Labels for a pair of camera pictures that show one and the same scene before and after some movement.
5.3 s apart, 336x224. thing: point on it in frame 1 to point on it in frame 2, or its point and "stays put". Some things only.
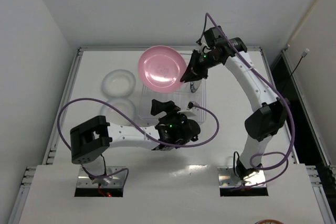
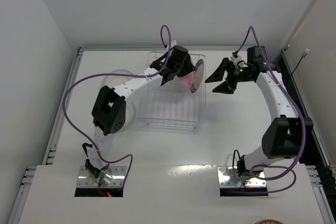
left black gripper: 168,114 to 171,69
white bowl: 118,83 stays put
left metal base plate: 83,180 stays put
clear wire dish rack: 181,96 stays put
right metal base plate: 227,178 stays put
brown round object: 269,221 stays put
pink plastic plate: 161,68 to 186,81
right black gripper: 198,61 to 231,76
